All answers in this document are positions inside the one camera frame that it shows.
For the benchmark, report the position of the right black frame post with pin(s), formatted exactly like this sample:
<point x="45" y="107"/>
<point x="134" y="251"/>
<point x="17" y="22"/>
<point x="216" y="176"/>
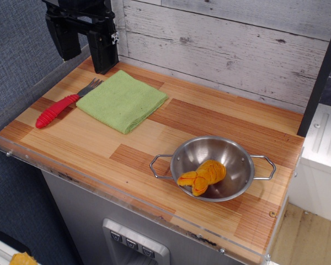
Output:
<point x="316" y="93"/>

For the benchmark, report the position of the silver dispenser button panel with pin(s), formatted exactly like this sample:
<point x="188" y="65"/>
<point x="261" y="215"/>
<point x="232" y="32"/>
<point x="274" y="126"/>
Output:
<point x="127" y="246"/>

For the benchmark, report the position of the grey toy fridge cabinet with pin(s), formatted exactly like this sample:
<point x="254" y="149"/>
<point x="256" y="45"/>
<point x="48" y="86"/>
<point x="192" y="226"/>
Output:
<point x="84" y="211"/>

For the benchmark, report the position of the green towel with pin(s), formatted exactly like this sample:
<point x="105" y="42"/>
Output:
<point x="122" y="102"/>

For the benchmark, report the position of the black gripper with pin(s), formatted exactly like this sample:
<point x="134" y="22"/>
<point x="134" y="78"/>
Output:
<point x="95" y="17"/>

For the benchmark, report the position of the red handled fork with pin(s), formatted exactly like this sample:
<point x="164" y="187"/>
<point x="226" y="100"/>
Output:
<point x="49" y="114"/>

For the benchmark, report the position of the steel colander with handles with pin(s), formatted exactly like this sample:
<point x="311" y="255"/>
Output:
<point x="238" y="162"/>

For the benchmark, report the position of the white ribbed appliance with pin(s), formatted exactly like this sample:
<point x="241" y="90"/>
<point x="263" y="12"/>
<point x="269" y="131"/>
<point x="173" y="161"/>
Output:
<point x="310" y="187"/>

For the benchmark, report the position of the clear acrylic table guard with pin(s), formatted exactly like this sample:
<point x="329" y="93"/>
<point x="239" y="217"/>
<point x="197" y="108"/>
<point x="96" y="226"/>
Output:
<point x="106" y="161"/>

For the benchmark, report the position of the orange plush fish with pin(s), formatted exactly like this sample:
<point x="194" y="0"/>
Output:
<point x="208" y="173"/>

